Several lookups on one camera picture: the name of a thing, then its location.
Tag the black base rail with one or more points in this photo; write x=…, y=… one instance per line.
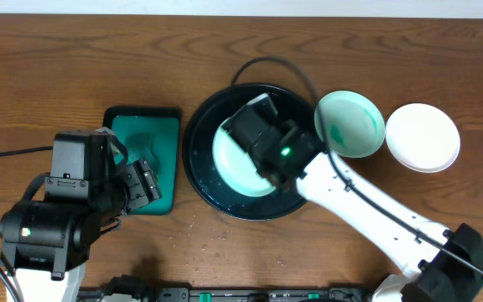
x=129, y=288

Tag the white plate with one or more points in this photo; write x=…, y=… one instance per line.
x=422, y=138

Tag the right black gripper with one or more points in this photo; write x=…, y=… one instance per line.
x=249, y=127

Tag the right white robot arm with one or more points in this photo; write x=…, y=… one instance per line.
x=435, y=263

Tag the rectangular green water tray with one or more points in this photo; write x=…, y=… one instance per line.
x=164, y=124

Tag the green scrubbing sponge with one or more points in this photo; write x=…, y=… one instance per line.
x=140, y=146

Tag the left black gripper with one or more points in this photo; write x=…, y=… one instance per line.
x=142, y=184

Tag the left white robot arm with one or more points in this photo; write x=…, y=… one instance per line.
x=47, y=235

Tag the round black serving tray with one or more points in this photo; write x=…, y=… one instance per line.
x=198, y=160

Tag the mint green plate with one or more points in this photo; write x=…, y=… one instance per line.
x=352, y=124
x=236, y=168

